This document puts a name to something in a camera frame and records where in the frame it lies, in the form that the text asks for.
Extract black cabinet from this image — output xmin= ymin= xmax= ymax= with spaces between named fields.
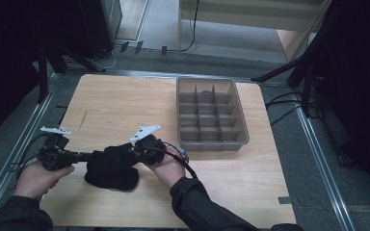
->
xmin=76 ymin=0 xmax=123 ymax=61

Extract black tripod stand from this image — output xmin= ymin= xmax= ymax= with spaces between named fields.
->
xmin=37 ymin=41 xmax=107 ymax=104
xmin=250 ymin=0 xmax=322 ymax=118

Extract aluminium rail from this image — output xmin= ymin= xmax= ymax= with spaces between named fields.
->
xmin=293 ymin=92 xmax=356 ymax=231
xmin=0 ymin=73 xmax=57 ymax=219

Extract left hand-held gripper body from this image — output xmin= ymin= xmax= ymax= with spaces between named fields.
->
xmin=39 ymin=125 xmax=78 ymax=171

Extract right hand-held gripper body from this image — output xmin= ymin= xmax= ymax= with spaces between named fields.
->
xmin=129 ymin=124 xmax=168 ymax=167

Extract white cable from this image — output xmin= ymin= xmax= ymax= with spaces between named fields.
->
xmin=90 ymin=44 xmax=123 ymax=70

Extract black floor cables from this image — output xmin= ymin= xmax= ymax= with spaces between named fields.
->
xmin=264 ymin=90 xmax=322 ymax=127

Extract left hand-held gripper cable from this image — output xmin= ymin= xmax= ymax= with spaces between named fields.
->
xmin=8 ymin=133 xmax=51 ymax=181

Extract black hanging cable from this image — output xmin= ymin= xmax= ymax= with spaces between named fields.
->
xmin=168 ymin=0 xmax=200 ymax=53

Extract person's right hand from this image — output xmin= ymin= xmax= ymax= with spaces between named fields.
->
xmin=145 ymin=148 xmax=191 ymax=191

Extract grey tape piece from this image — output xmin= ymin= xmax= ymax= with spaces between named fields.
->
xmin=277 ymin=195 xmax=300 ymax=206

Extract person's left hand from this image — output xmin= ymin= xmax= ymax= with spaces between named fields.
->
xmin=13 ymin=160 xmax=75 ymax=201

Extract white shelf unit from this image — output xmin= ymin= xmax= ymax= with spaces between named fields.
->
xmin=176 ymin=0 xmax=331 ymax=62

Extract grey divided storage box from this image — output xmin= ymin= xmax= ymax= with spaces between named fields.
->
xmin=175 ymin=76 xmax=251 ymax=152

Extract dark curtain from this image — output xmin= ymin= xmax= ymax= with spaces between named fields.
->
xmin=314 ymin=0 xmax=370 ymax=206
xmin=0 ymin=0 xmax=46 ymax=148

